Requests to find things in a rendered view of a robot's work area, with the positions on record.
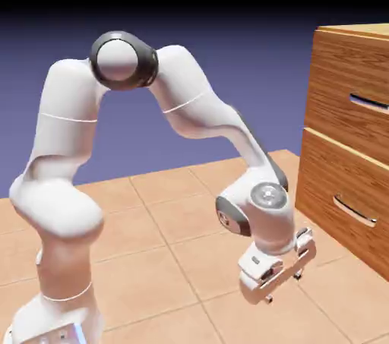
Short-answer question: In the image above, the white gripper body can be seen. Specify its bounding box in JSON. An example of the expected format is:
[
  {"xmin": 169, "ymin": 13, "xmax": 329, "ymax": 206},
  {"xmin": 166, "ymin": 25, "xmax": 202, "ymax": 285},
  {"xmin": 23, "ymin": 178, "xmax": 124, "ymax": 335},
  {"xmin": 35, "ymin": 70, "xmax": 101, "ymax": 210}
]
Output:
[{"xmin": 239, "ymin": 227, "xmax": 318, "ymax": 292}]

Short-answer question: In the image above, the wood drawer front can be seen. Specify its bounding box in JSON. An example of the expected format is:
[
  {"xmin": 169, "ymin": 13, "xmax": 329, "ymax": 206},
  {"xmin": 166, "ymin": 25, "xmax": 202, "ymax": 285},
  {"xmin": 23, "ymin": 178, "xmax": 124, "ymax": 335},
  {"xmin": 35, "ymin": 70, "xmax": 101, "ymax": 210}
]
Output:
[
  {"xmin": 295, "ymin": 128, "xmax": 389, "ymax": 282},
  {"xmin": 304, "ymin": 30, "xmax": 389, "ymax": 166}
]

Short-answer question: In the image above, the light wood cabinet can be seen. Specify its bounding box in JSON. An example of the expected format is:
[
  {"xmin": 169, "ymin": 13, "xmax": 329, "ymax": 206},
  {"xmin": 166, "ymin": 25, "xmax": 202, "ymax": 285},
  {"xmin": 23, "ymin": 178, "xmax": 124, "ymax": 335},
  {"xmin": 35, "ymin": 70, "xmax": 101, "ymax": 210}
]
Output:
[{"xmin": 294, "ymin": 23, "xmax": 389, "ymax": 283}]

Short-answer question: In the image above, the curved metal drawer handle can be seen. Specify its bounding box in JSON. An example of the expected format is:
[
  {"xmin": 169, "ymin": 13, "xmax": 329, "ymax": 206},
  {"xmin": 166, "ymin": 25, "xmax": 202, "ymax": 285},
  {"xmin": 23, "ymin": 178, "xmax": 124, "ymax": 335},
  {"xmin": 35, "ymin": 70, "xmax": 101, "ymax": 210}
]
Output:
[
  {"xmin": 349, "ymin": 92, "xmax": 389, "ymax": 113},
  {"xmin": 332, "ymin": 194, "xmax": 378, "ymax": 229}
]

